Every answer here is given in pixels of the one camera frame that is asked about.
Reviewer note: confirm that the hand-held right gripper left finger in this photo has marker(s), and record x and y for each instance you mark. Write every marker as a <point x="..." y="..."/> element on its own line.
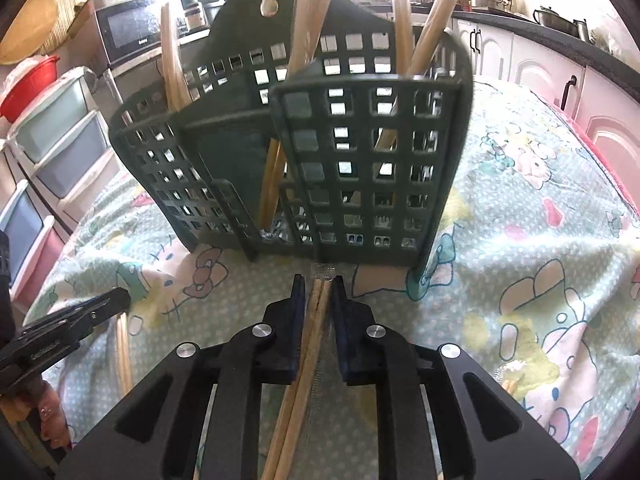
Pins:
<point x="298" y="330"/>

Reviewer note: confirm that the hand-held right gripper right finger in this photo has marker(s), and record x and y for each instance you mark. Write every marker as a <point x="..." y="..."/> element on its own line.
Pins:
<point x="341" y="330"/>

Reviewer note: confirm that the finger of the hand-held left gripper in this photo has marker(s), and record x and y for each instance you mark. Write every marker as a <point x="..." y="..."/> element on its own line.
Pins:
<point x="85" y="315"/>

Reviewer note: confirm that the chopstick pair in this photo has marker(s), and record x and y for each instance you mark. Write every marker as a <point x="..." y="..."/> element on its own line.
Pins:
<point x="312" y="340"/>
<point x="175" y="60"/>
<point x="312" y="10"/>
<point x="403" y="15"/>
<point x="123" y="355"/>
<point x="440" y="5"/>

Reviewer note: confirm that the pile of chopsticks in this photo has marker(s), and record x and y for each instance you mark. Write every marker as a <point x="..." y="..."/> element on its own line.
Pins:
<point x="509" y="386"/>

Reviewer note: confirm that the dark green plastic utensil basket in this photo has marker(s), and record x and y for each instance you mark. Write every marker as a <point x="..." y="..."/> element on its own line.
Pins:
<point x="240" y="125"/>

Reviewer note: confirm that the person's left hand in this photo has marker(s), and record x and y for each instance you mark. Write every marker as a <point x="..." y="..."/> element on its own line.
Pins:
<point x="47" y="410"/>

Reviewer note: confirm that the plastic drawer unit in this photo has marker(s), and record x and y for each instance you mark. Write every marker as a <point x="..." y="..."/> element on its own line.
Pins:
<point x="60" y="130"/>

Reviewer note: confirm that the red plastic basin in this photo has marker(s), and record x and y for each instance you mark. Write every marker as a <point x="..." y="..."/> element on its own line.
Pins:
<point x="27" y="85"/>

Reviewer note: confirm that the cartoon printed blanket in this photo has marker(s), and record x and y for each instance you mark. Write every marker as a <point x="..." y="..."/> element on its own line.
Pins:
<point x="525" y="240"/>

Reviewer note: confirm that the round bamboo trays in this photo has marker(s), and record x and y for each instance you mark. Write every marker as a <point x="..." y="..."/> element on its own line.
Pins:
<point x="30" y="30"/>

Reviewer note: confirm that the microwave oven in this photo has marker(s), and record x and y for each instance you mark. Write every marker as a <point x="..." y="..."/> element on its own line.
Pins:
<point x="135" y="30"/>

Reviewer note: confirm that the white base cabinets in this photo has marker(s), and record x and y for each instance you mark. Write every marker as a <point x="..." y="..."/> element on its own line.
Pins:
<point x="535" y="75"/>

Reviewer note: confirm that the dark kitchen countertop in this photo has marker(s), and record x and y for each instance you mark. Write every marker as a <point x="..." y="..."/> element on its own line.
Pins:
<point x="575" y="47"/>

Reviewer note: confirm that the metal cooking pot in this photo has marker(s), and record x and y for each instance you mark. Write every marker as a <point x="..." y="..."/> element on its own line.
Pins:
<point x="555" y="20"/>

